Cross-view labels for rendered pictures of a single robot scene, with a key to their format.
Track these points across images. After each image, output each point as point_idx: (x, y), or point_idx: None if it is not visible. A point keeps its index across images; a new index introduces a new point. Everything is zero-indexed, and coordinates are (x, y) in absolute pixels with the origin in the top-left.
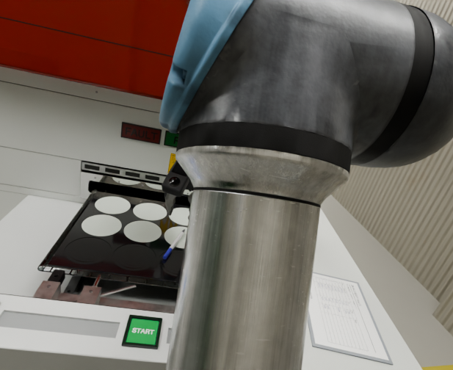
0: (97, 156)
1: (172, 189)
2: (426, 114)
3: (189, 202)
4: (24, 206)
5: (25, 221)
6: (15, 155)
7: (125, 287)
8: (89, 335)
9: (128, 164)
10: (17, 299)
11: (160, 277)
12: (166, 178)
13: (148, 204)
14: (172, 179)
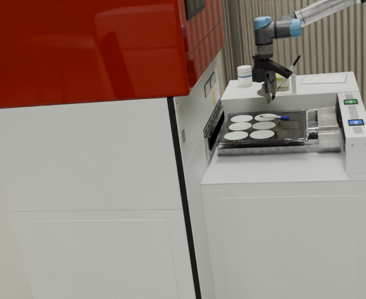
0: (204, 120)
1: (290, 72)
2: None
3: (274, 87)
4: (219, 180)
5: (239, 175)
6: (194, 154)
7: (313, 123)
8: (355, 109)
9: (209, 114)
10: (344, 119)
11: (304, 117)
12: (285, 71)
13: (231, 127)
14: (287, 69)
